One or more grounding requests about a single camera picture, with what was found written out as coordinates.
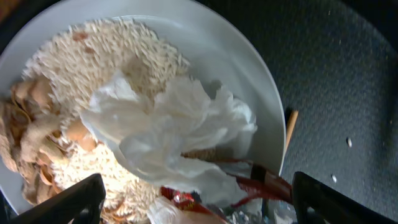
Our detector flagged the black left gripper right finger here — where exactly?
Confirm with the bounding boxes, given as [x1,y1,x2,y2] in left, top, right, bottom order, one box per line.
[292,172,397,224]

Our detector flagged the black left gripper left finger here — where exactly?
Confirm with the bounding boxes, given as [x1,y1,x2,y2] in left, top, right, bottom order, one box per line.
[9,174,106,224]

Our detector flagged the red snack wrapper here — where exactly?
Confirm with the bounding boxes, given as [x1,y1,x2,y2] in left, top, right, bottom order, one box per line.
[160,159,293,223]

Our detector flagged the small white tissue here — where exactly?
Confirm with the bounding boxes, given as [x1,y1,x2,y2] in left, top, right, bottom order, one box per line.
[146,196,225,224]

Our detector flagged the clear plastic wrap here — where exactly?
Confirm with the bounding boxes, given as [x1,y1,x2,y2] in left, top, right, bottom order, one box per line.
[80,72,257,207]

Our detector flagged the wooden chopstick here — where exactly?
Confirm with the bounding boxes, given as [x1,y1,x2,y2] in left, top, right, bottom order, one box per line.
[284,108,299,153]

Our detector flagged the grey bowl with food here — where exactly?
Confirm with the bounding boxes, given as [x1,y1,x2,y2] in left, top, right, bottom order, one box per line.
[1,17,269,223]

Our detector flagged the round black tray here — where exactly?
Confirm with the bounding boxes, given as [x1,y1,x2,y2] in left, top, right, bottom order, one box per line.
[1,1,397,220]

